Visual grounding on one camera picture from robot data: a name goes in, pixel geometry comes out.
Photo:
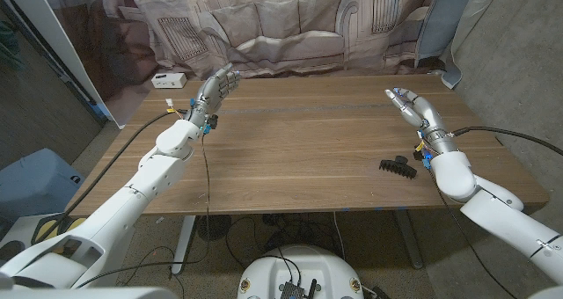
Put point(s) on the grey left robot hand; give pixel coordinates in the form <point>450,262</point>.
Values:
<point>213,92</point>

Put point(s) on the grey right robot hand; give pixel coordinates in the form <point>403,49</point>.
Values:
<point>424,114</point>

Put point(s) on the black claw hair clip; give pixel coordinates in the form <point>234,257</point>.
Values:
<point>398,168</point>

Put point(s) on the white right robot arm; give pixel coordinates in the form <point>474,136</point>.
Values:
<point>497,211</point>

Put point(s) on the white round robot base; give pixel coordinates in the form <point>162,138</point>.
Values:
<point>308,268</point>

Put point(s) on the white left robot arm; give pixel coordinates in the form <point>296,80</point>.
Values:
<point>149,180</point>

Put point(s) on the white power strip box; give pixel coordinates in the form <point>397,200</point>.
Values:
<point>169,81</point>

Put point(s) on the printed living room backdrop cloth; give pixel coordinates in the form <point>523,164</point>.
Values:
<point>286,26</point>

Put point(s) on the grey table leg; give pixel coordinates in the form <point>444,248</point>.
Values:
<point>407,237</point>

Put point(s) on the black round floor disc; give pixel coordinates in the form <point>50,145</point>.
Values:
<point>214,227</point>

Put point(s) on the white table leg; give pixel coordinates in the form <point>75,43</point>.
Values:
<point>182,246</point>

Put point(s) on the white partition board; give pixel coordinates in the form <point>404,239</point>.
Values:
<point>50,26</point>

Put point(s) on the yellow black foot pad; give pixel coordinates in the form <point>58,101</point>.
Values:
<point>75,223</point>
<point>49,229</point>

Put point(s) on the blue grey plastic bin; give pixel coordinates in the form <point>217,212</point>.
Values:
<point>35,184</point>

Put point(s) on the black device with antenna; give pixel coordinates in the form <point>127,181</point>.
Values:
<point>292,291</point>

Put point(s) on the white floor platform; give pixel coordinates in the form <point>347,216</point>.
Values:
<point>15,231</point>

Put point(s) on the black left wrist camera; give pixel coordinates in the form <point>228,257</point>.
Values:
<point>212,123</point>

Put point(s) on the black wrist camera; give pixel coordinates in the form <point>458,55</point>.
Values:
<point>212,123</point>
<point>418,155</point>

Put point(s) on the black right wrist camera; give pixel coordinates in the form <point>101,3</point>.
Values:
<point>418,155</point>

